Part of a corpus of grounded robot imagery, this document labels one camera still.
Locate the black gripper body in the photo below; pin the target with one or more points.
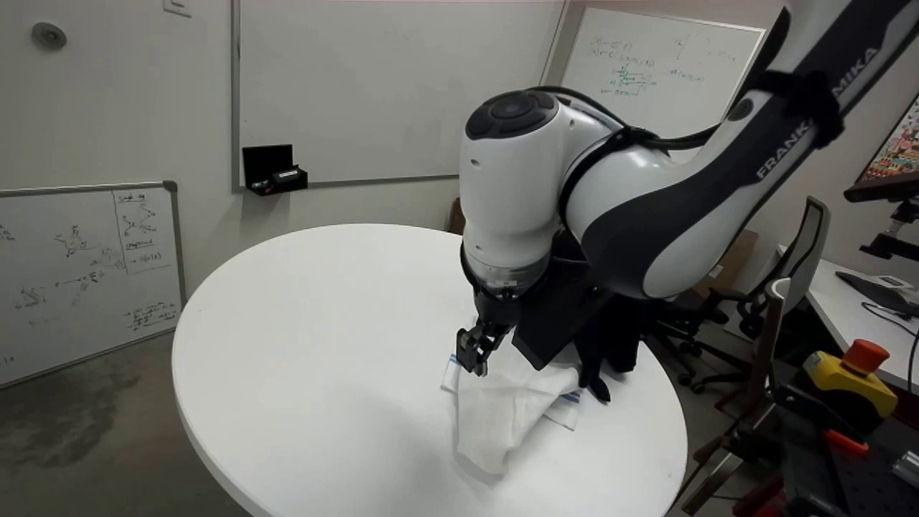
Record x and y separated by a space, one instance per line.
494 309

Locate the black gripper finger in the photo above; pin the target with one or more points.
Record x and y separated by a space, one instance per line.
488 350
467 347

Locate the white cloth with blue stripes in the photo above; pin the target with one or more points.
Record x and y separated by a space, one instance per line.
497 412

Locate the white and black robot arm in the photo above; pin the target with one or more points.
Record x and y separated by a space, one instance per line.
669 211

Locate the black cloth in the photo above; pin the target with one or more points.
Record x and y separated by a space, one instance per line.
625 333

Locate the grey metal tripod stand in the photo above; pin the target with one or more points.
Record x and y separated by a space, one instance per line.
773 346

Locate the black stand pole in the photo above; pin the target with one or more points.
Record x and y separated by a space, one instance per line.
777 39

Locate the black marker holder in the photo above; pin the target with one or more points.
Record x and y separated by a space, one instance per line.
267 168

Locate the whiteboard with green writing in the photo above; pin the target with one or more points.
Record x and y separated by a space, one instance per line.
669 66

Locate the white desk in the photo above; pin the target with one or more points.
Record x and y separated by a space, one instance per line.
852 316

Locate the yellow emergency stop button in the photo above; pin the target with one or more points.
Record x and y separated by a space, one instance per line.
849 376

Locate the black keyboard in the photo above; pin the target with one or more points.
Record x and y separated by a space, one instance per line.
886 290

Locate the framed whiteboard with sketches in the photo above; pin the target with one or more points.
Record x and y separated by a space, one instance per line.
76 267

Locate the monitor with colourful picture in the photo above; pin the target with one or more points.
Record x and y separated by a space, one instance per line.
895 152

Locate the large wall whiteboard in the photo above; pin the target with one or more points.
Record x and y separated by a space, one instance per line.
363 87

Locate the round grey wall device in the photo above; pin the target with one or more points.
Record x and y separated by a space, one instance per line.
46 34

